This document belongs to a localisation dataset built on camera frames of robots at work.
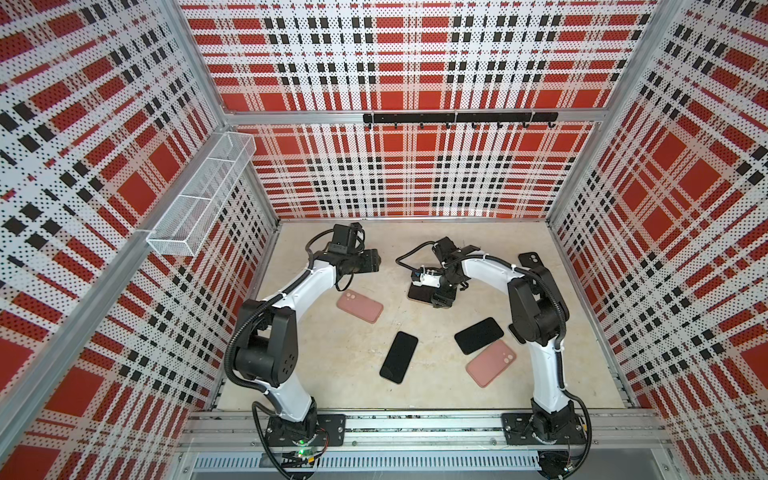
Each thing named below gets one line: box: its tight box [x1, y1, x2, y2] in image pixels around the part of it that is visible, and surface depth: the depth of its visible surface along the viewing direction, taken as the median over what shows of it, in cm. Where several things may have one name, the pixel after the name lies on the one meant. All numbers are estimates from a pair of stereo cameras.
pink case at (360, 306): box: [336, 289, 384, 324], surface depth 100 cm
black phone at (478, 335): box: [454, 317, 505, 355], surface depth 91 cm
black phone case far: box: [518, 251, 544, 268], surface depth 110 cm
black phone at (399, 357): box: [379, 331, 419, 384], surface depth 88 cm
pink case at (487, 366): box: [465, 340, 517, 388], surface depth 88 cm
